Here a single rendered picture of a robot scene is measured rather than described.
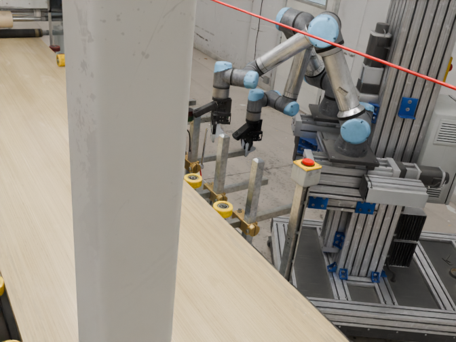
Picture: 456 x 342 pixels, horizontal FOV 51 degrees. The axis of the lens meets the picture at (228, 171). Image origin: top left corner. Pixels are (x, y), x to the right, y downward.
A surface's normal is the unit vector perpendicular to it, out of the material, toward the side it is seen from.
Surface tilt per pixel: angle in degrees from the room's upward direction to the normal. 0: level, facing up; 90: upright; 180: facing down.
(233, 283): 0
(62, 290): 0
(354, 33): 90
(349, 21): 90
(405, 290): 0
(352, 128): 97
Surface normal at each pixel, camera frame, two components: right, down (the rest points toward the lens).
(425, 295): 0.11, -0.88
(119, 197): 0.53, 0.44
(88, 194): -0.84, 0.17
